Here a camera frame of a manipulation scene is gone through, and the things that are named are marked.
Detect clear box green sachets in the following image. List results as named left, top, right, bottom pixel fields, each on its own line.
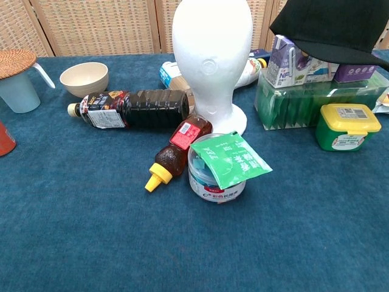
left=254, top=68, right=389, bottom=131

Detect honey bottle yellow cap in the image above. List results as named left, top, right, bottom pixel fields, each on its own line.
left=144, top=114, right=213, bottom=193

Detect white drink bottle orange cap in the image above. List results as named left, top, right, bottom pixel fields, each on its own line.
left=233, top=57, right=267, bottom=89

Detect red container edge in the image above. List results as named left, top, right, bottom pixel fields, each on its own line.
left=0, top=120, right=17, bottom=157

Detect woven bamboo folding screen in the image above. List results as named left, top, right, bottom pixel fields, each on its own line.
left=0, top=0, right=389, bottom=58

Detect white drink carton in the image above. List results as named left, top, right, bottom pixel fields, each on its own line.
left=305, top=57, right=340, bottom=84

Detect light blue handled cup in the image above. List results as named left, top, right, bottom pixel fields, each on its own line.
left=0, top=63, right=56, bottom=114

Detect green tea sachet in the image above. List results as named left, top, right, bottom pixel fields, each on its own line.
left=190, top=131, right=274, bottom=189

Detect green container yellow lid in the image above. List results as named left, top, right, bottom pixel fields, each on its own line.
left=315, top=103, right=382, bottom=152

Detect dark tea plastic bottle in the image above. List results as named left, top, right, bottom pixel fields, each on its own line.
left=67, top=89, right=195, bottom=130

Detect blue purple cardboard box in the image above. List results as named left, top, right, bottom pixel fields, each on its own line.
left=249, top=49, right=272, bottom=61

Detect clear round plastic jar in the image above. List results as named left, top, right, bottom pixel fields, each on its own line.
left=187, top=133, right=247, bottom=204

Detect blue felt table cover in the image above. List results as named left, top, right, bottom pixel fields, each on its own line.
left=0, top=50, right=389, bottom=292

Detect purple milk carton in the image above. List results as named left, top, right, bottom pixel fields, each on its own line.
left=267, top=34, right=311, bottom=89

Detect white snack packet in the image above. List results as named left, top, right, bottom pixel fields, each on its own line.
left=372, top=87, right=389, bottom=115

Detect round rattan coaster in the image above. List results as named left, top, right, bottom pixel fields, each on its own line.
left=0, top=49, right=38, bottom=80

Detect white foam mannequin head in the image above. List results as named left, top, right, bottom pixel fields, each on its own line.
left=171, top=0, right=253, bottom=136

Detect black baseball cap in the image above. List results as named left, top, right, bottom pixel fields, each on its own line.
left=269, top=0, right=389, bottom=72

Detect small bottle blue label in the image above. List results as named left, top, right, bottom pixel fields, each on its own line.
left=159, top=61, right=191, bottom=92

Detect small purple box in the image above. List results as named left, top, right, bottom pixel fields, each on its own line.
left=333, top=63, right=379, bottom=84

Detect cream bowl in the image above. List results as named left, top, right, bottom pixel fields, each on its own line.
left=59, top=62, right=109, bottom=99

